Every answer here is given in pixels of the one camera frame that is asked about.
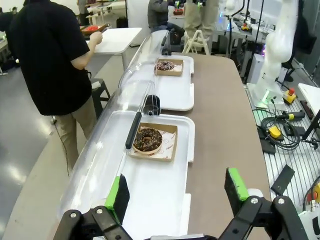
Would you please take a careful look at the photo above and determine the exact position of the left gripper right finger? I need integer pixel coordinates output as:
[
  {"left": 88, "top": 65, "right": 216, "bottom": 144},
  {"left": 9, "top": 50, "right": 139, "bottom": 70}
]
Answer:
[{"left": 218, "top": 167, "right": 310, "bottom": 240}]

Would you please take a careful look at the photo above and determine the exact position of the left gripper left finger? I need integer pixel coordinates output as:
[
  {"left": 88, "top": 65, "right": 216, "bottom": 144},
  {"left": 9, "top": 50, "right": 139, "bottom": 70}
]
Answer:
[{"left": 53, "top": 173, "right": 131, "bottom": 240}]

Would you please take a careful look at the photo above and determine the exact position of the dark brown serving tray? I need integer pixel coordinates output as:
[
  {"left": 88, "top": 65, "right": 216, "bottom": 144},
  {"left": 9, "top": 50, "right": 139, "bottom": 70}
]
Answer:
[{"left": 79, "top": 22, "right": 112, "bottom": 36}]

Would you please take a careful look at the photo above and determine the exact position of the person's right forearm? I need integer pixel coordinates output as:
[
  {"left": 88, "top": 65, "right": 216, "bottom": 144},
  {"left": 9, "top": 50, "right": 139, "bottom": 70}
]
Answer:
[{"left": 70, "top": 40, "right": 100, "bottom": 71}]

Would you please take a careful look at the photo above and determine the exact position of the chocolate donut with crumb topping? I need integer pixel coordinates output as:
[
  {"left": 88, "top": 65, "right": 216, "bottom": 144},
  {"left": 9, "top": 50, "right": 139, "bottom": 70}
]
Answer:
[{"left": 132, "top": 127, "right": 164, "bottom": 153}]

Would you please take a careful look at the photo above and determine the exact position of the kraft paper donut box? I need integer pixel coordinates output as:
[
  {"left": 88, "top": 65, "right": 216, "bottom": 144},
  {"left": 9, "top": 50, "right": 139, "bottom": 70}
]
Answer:
[
  {"left": 127, "top": 122, "right": 179, "bottom": 163},
  {"left": 153, "top": 58, "right": 185, "bottom": 77}
]

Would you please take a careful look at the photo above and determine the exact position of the chocolate donut with white sprinkles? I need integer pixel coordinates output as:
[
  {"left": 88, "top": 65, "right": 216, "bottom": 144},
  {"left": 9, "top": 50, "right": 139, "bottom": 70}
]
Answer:
[{"left": 155, "top": 60, "right": 176, "bottom": 72}]

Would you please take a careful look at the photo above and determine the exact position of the person in black top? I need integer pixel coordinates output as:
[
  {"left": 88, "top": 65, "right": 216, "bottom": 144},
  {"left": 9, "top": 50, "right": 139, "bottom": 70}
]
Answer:
[{"left": 8, "top": 0, "right": 105, "bottom": 173}]

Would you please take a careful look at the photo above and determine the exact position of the person's right hand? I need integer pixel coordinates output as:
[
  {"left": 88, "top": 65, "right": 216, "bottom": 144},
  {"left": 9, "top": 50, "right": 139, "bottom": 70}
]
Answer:
[{"left": 89, "top": 30, "right": 104, "bottom": 48}]

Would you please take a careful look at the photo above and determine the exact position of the white display tray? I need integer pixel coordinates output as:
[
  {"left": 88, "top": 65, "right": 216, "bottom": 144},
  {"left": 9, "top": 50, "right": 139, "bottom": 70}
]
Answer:
[
  {"left": 149, "top": 55, "right": 196, "bottom": 112},
  {"left": 99, "top": 110, "right": 196, "bottom": 240}
]

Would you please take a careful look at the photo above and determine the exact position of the black flat power brick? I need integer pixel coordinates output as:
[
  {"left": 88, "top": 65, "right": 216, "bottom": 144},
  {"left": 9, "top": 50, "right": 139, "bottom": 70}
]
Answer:
[{"left": 270, "top": 164, "right": 296, "bottom": 196}]

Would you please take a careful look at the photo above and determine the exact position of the clear plastic dome cover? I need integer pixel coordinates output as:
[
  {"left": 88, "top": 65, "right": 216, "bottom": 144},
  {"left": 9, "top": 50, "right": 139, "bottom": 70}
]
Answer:
[
  {"left": 118, "top": 29, "right": 173, "bottom": 117},
  {"left": 56, "top": 79, "right": 157, "bottom": 222}
]

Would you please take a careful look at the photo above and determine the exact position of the small black box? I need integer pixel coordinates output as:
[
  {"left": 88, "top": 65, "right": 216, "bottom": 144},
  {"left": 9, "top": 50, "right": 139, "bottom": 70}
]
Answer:
[
  {"left": 258, "top": 129, "right": 277, "bottom": 155},
  {"left": 284, "top": 123, "right": 306, "bottom": 138}
]

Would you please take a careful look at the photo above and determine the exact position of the yellow emergency stop box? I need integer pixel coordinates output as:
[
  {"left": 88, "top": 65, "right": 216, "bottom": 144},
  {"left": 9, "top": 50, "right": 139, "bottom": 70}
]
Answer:
[
  {"left": 282, "top": 88, "right": 298, "bottom": 105},
  {"left": 306, "top": 181, "right": 320, "bottom": 209}
]

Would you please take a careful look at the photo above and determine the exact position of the black plastic stool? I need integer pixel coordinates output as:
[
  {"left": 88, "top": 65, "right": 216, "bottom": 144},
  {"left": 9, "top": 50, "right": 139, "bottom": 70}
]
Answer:
[{"left": 89, "top": 77, "right": 111, "bottom": 119}]

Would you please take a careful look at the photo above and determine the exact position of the white controller box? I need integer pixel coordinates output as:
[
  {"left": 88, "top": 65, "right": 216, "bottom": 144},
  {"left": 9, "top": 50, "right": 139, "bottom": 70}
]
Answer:
[{"left": 245, "top": 53, "right": 266, "bottom": 85}]

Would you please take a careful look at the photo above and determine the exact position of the white step stool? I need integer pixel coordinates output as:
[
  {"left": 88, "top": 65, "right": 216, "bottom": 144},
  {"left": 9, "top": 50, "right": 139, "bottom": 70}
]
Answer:
[{"left": 181, "top": 29, "right": 211, "bottom": 55}]

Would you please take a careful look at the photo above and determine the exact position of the white rectangular table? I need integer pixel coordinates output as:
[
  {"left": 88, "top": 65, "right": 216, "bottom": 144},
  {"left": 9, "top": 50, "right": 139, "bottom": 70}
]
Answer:
[{"left": 86, "top": 27, "right": 144, "bottom": 72}]

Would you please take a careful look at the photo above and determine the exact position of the bystander in khaki trousers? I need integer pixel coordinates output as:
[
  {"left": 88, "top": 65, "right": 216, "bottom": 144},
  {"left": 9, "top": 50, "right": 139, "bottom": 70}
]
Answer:
[{"left": 183, "top": 0, "right": 220, "bottom": 39}]

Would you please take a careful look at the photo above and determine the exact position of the seated bystander in grey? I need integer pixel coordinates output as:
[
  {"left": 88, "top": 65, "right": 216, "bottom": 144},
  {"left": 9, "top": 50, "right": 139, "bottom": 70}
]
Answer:
[{"left": 147, "top": 0, "right": 186, "bottom": 34}]

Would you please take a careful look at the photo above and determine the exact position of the yellow round pedal switch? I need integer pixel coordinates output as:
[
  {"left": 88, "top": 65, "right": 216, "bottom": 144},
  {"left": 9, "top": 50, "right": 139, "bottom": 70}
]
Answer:
[{"left": 267, "top": 125, "right": 283, "bottom": 140}]

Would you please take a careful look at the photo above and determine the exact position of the black coiled cable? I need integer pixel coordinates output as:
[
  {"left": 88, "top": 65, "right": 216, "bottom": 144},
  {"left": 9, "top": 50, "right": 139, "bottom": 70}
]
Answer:
[{"left": 251, "top": 101, "right": 305, "bottom": 151}]

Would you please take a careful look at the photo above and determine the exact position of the black handle with yellow band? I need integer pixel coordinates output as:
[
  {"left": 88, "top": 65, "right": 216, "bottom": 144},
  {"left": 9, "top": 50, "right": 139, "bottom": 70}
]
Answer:
[{"left": 281, "top": 109, "right": 306, "bottom": 123}]

